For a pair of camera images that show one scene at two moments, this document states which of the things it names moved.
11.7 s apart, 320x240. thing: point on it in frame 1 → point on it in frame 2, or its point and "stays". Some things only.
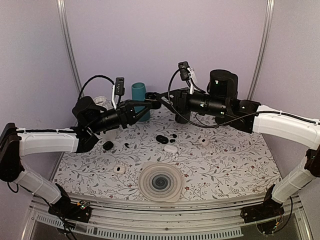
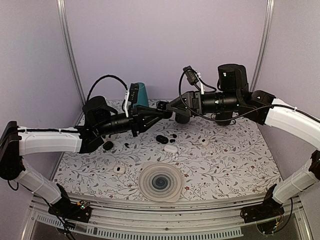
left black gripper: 127,113 → 138,122
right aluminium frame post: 269,20 stays
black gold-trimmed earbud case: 151,97 → 162,110
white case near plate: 119,169 stays
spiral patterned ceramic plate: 160,182 stays
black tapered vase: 223,118 stays
